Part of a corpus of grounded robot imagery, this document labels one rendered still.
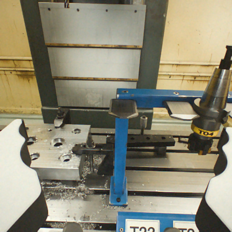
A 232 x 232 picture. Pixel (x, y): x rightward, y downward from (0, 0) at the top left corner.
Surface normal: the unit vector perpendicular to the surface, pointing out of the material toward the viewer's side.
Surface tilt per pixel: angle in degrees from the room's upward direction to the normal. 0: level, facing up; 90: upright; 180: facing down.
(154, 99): 90
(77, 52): 90
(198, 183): 0
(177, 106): 0
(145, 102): 90
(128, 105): 0
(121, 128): 90
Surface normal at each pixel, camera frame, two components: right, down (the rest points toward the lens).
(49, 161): 0.02, -0.87
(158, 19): -0.02, 0.49
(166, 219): 0.00, -0.18
